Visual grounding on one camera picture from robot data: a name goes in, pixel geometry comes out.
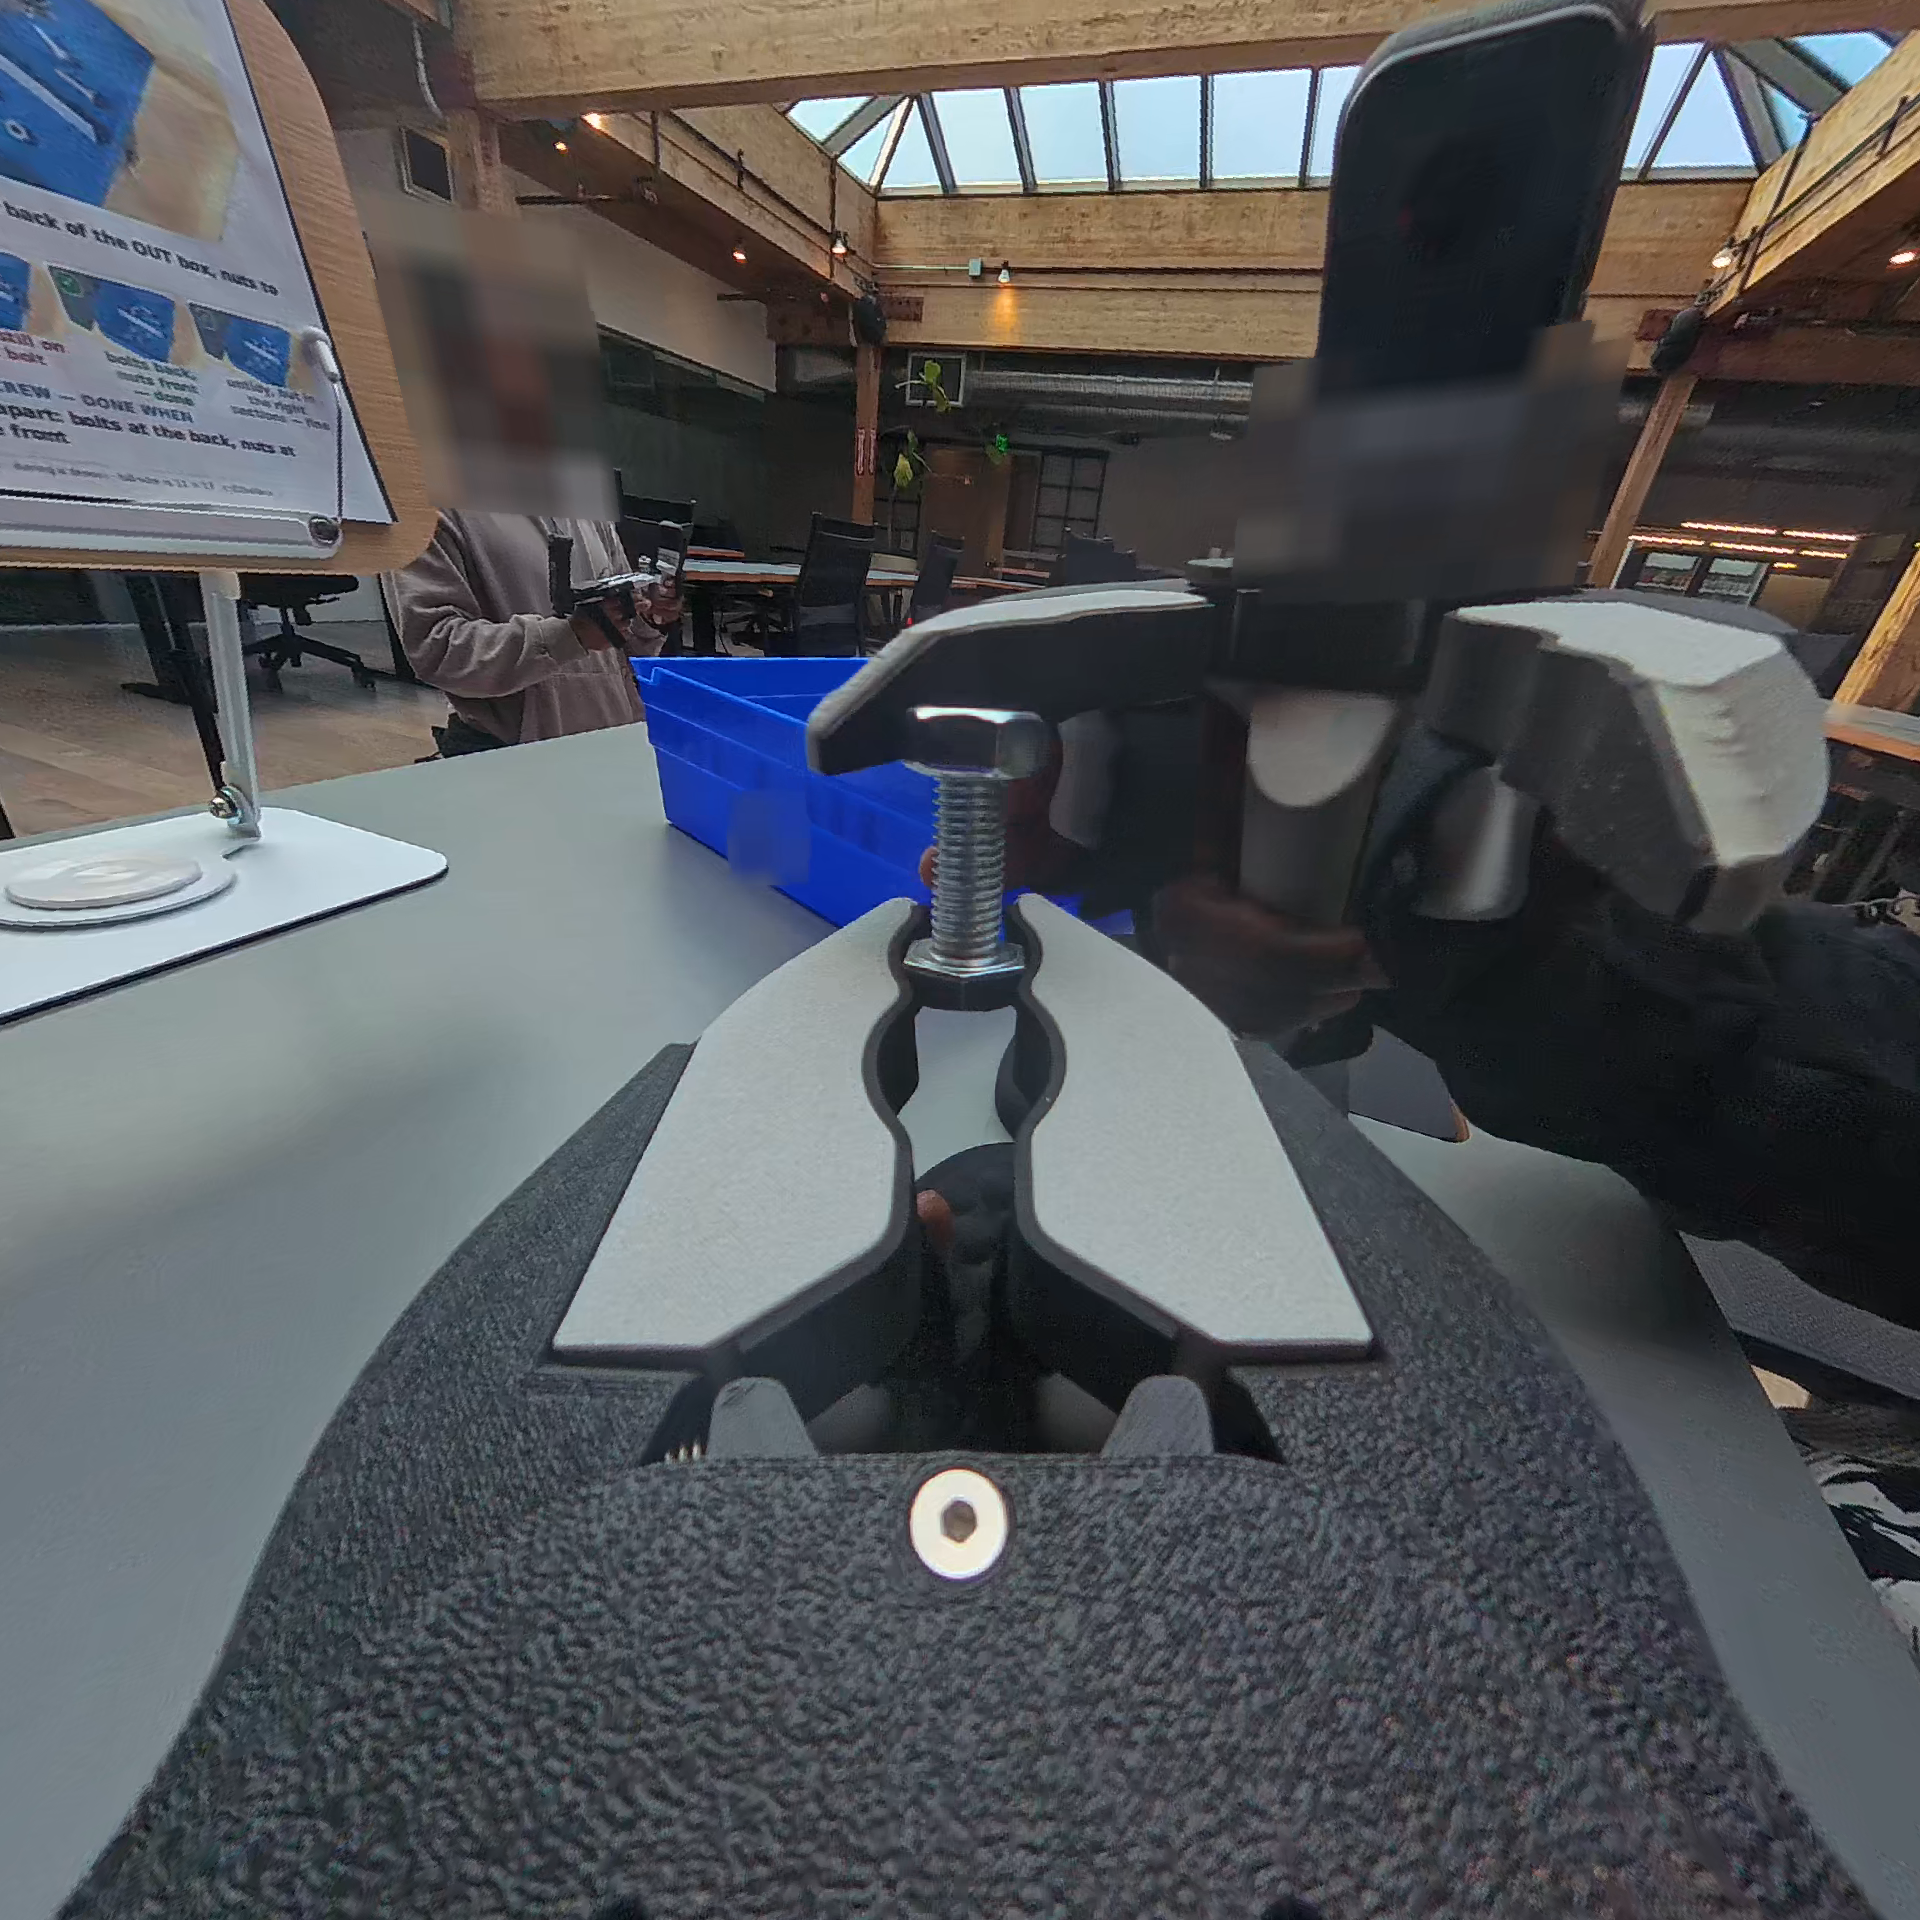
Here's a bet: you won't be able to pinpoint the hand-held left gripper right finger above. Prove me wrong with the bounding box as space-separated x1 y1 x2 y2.
1002 886 1382 1377

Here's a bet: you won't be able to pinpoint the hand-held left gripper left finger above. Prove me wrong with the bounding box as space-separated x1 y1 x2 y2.
549 895 932 1373

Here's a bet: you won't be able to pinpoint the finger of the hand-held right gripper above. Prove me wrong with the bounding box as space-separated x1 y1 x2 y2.
1418 593 1836 933
804 584 1220 780

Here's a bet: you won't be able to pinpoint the silver hex bolt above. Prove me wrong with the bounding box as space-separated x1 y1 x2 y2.
902 704 1052 969

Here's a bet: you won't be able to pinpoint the silver hex nut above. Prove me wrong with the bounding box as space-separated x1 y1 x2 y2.
902 941 1032 1009

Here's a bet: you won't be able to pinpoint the blue plastic bin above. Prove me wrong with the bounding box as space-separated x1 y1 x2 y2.
632 656 1149 935

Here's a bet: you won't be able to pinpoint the person's right hand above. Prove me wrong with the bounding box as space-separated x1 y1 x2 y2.
920 709 1705 1086

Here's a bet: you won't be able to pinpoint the black office chair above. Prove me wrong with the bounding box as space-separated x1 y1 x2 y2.
795 513 883 657
1696 1229 1920 1413
241 575 380 694

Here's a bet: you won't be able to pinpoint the green hanging plant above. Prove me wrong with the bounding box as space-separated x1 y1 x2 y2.
891 358 965 500

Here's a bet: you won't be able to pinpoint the black white patterned pants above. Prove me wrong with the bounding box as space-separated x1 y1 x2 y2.
1793 1430 1920 1652

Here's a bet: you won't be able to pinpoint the printed instruction sheet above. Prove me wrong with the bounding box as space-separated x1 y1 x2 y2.
0 0 396 527

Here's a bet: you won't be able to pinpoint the wooden support post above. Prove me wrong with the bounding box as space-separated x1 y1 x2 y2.
1587 367 1701 590

